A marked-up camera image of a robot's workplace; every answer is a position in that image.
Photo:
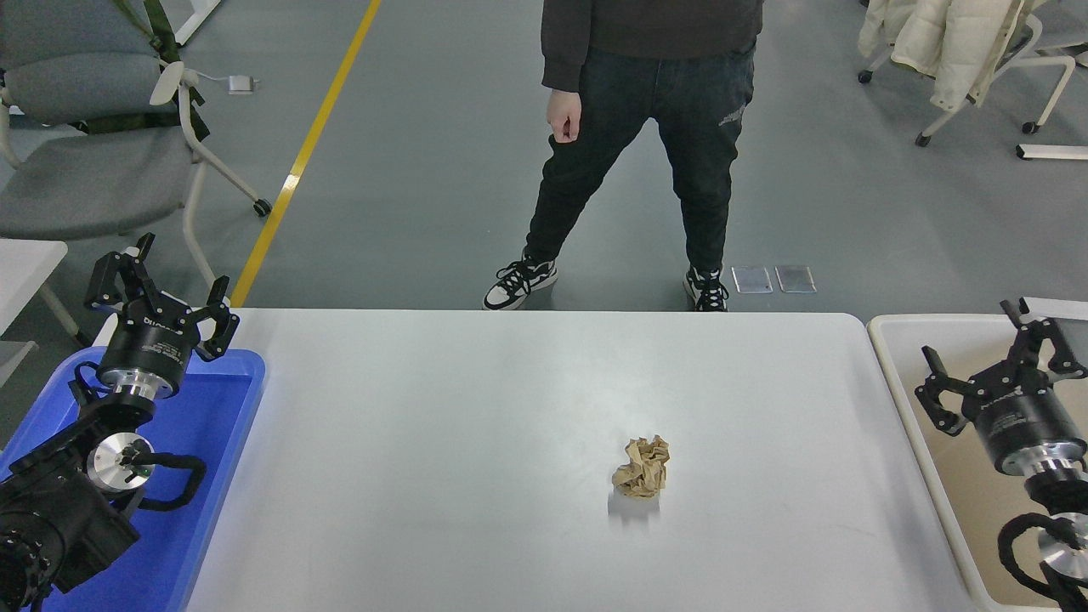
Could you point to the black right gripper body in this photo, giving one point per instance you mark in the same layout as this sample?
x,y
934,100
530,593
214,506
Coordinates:
x,y
1024,429

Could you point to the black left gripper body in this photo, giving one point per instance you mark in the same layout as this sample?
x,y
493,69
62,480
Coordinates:
x,y
153,348

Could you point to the tan paper ball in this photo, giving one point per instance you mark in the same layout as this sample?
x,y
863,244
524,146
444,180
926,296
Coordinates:
x,y
642,467

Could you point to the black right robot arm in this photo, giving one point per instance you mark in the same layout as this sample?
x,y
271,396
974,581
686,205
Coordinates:
x,y
1054,493

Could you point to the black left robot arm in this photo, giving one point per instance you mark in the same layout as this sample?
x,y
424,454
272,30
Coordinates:
x,y
51,510

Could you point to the person's right hand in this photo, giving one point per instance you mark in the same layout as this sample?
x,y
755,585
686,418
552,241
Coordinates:
x,y
563,115

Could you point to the white table foot bar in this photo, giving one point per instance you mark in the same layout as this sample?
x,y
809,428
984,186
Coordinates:
x,y
1067,308
1054,151
194,21

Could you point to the large pale plastic bin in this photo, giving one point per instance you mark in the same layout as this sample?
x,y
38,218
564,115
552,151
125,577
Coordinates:
x,y
901,340

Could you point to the blue plastic tray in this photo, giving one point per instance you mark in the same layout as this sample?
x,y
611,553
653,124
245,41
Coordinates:
x,y
204,442

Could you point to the small white side table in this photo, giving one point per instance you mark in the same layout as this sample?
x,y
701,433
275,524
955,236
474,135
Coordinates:
x,y
25,263

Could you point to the grey office chair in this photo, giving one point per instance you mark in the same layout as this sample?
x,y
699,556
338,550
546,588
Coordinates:
x,y
85,178

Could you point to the silver floor socket cover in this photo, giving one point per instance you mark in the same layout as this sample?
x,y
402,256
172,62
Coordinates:
x,y
795,279
751,280

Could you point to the white power adapter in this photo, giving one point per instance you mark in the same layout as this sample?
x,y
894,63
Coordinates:
x,y
240,84

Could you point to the white-framed office chair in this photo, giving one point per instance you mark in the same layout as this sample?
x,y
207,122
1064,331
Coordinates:
x,y
1054,59

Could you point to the cream padded coat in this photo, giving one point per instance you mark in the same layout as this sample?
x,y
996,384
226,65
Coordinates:
x,y
935,42

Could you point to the person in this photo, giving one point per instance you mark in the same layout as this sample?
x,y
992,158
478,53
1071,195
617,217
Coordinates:
x,y
654,110

